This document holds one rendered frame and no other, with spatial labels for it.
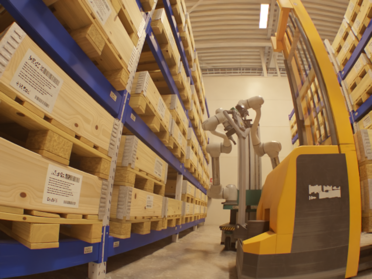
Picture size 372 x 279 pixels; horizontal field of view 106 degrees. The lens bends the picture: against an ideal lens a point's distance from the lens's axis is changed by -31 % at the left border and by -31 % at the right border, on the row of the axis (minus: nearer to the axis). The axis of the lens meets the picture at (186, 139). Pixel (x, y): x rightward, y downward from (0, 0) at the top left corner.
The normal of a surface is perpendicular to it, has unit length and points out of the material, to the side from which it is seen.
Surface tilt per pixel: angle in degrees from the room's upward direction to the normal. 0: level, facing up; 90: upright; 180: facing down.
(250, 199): 90
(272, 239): 90
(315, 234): 90
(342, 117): 90
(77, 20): 180
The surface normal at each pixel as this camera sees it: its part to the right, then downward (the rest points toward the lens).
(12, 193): 0.98, 0.00
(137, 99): -0.18, -0.35
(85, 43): -0.07, 0.94
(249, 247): -0.83, -0.25
